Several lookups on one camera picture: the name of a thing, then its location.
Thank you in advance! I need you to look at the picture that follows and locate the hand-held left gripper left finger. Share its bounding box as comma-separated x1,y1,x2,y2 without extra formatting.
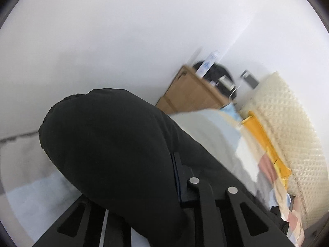
33,193,132,247

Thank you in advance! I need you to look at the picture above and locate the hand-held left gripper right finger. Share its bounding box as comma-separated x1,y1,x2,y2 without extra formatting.
171,153,297,247

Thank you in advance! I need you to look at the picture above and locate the black garment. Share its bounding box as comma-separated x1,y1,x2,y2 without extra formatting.
38,88,286,247

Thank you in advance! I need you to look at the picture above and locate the pastel patchwork bed sheet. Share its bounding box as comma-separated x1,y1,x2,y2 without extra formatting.
0,107,307,247

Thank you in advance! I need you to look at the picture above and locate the light blue face mask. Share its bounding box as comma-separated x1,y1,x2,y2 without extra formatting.
219,103,243,122

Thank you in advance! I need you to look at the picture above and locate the yellow cloth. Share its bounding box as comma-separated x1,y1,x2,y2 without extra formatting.
242,111,293,189

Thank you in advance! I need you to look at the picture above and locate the wooden bedside cabinet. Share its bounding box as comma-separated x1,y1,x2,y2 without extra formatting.
155,65,233,114

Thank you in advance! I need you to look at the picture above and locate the black bag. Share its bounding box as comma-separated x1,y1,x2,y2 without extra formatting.
192,61,237,97

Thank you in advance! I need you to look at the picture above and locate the white and blue tube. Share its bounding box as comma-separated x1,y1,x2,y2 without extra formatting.
196,51,221,79

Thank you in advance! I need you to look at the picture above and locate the white cable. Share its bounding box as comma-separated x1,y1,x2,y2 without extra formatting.
227,86,241,104

